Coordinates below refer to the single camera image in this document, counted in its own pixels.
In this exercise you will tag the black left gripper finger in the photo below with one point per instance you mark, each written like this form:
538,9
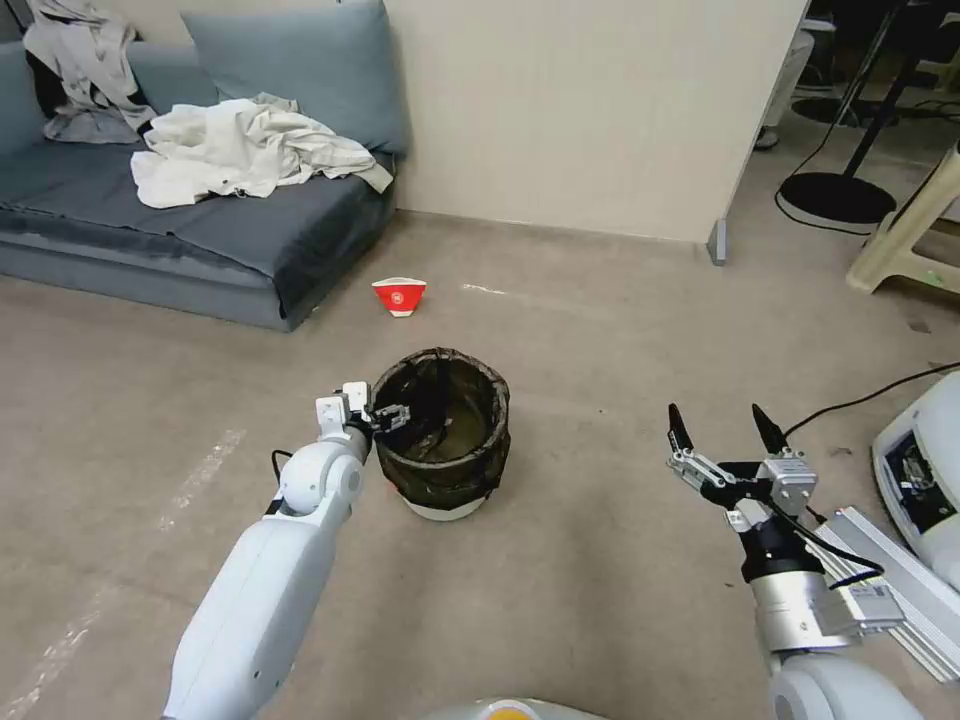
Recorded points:
391,417

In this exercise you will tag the silver aluminium profile beam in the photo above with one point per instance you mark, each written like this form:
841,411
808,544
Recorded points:
900,571

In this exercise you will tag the white robot front shell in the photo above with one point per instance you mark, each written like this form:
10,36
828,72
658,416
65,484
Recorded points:
465,712

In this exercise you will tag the crumpled grey beige jacket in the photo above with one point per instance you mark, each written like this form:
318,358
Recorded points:
82,60

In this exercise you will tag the black round-base floor stand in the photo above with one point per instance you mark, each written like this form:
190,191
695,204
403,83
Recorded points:
832,196
825,111

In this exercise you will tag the blue grey fabric sofa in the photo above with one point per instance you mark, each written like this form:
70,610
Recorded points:
187,225

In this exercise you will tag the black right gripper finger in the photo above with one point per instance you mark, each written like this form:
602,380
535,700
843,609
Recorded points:
705,472
769,435

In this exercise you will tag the small blue grey cushion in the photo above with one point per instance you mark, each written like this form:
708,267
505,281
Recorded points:
176,79

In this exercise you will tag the large blue grey cushion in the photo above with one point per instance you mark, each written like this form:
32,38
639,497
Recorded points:
330,75

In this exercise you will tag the white trash can black liner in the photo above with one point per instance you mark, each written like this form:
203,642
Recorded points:
450,465

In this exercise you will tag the thin white paper strip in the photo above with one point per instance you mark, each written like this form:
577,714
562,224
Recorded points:
486,289

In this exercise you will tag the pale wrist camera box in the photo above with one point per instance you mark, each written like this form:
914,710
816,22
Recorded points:
789,480
355,394

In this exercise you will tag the white chair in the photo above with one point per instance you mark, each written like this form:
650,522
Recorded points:
791,75

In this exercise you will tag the beige plastic stool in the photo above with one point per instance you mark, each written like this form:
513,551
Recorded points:
900,247

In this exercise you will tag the crumpled cream cloth garment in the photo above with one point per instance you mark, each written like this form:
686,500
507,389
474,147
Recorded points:
240,150

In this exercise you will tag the grey partition foot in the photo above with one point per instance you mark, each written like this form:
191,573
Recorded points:
718,241

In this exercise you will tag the white machine housing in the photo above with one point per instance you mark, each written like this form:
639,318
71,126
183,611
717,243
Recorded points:
934,450

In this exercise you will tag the crushed red paper cup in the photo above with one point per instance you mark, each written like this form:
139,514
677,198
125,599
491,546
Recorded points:
400,297

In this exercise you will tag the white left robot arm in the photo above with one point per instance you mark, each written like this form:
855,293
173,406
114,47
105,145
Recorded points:
255,600

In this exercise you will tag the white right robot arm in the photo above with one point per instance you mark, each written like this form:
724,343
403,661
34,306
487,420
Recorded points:
795,611

